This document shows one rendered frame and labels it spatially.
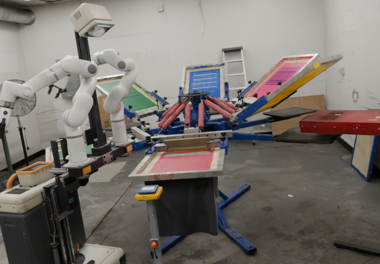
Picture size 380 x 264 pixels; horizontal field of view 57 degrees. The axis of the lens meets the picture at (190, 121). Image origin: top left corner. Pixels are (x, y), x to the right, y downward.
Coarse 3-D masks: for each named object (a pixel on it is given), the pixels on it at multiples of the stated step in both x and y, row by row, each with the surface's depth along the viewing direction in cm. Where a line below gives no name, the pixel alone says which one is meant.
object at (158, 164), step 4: (164, 152) 277; (172, 152) 275; (176, 152) 273; (180, 152) 272; (184, 152) 271; (180, 156) 261; (184, 156) 260; (160, 160) 256; (164, 160) 255; (156, 164) 248; (160, 164) 247; (152, 168) 238; (156, 168) 237; (152, 172) 230; (156, 172) 229
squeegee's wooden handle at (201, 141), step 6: (192, 138) 268; (198, 138) 267; (204, 138) 266; (168, 144) 271; (174, 144) 270; (180, 144) 269; (186, 144) 269; (192, 144) 268; (198, 144) 267; (204, 144) 267
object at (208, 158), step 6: (198, 150) 271; (204, 150) 269; (210, 150) 267; (186, 156) 259; (192, 156) 257; (198, 156) 255; (210, 156) 252; (204, 162) 239; (210, 162) 237; (192, 168) 228; (198, 168) 227; (204, 168) 226
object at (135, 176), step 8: (224, 152) 246; (144, 160) 248; (224, 160) 238; (136, 168) 230; (144, 168) 240; (128, 176) 216; (136, 176) 216; (144, 176) 215; (152, 176) 214; (160, 176) 214; (168, 176) 213; (176, 176) 212; (184, 176) 212; (192, 176) 211; (200, 176) 210; (208, 176) 210; (216, 176) 209
